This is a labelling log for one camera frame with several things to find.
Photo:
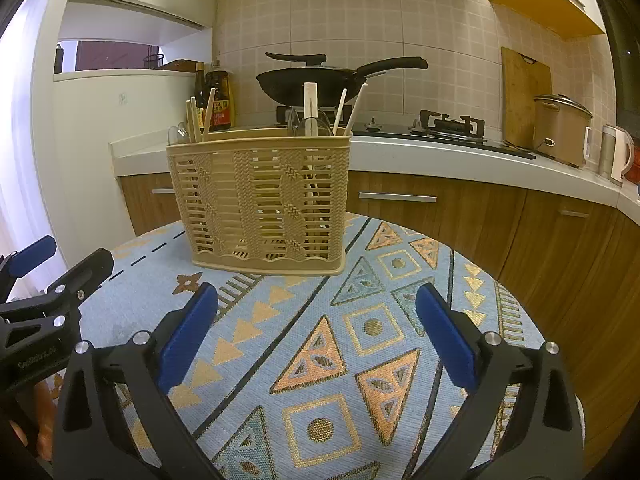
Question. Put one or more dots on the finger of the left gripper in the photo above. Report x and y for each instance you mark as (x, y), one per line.
(75, 274)
(19, 264)

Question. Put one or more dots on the person's left hand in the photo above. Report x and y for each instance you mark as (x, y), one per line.
(34, 419)

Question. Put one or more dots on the white electric kettle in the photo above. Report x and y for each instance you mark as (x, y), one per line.
(616, 153)

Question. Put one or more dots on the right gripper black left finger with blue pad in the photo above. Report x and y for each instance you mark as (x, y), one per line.
(91, 437)

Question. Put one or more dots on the beige plastic utensil basket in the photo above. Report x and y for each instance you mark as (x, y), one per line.
(263, 201)

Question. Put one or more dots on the black wok with handle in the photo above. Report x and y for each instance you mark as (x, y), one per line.
(286, 85)

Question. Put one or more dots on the sauce bottles on counter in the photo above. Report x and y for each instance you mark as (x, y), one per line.
(213, 98)

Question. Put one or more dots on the wooden cutting board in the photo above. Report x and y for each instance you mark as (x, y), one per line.
(523, 78)

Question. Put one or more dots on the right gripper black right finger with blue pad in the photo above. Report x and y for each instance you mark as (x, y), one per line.
(543, 437)

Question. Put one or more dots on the clear plastic spoon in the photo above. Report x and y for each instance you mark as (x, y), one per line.
(178, 134)

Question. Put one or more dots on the brown rice cooker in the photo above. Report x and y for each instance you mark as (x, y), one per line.
(562, 127)

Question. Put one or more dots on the black gas stove top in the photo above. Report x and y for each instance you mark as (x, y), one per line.
(439, 128)

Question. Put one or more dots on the blue patterned round tablecloth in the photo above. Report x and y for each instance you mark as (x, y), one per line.
(314, 377)

